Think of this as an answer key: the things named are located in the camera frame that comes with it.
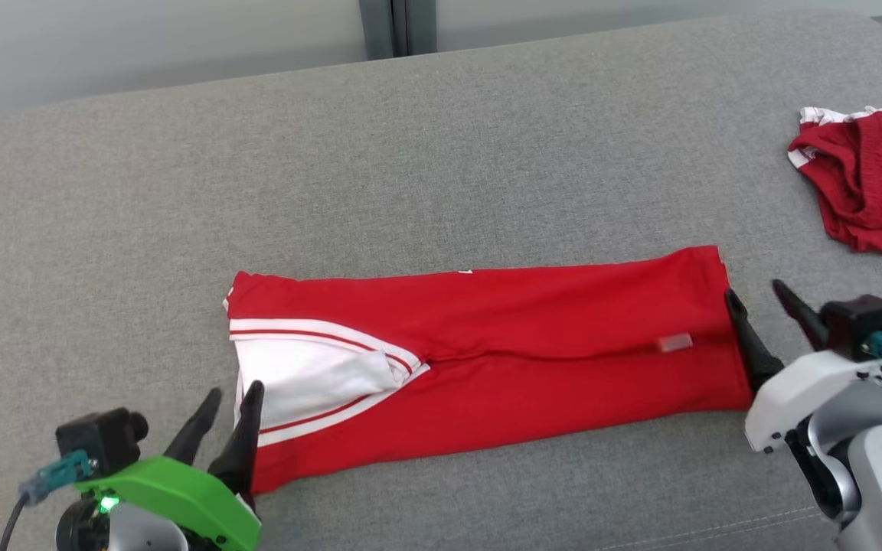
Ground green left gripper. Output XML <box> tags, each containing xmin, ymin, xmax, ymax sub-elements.
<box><xmin>73</xmin><ymin>380</ymin><xmax>266</xmax><ymax>551</ymax></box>

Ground red shorts with white trim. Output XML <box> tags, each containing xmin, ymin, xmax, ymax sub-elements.
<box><xmin>786</xmin><ymin>106</ymin><xmax>882</xmax><ymax>263</ymax></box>

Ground black left cable teal plug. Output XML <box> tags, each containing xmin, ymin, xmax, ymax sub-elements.
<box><xmin>0</xmin><ymin>449</ymin><xmax>98</xmax><ymax>551</ymax></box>

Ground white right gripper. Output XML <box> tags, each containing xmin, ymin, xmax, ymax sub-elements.
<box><xmin>724</xmin><ymin>279</ymin><xmax>882</xmax><ymax>454</ymax></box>

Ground red jersey with white stripes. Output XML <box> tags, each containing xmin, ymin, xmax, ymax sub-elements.
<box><xmin>222</xmin><ymin>245</ymin><xmax>755</xmax><ymax>495</ymax></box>

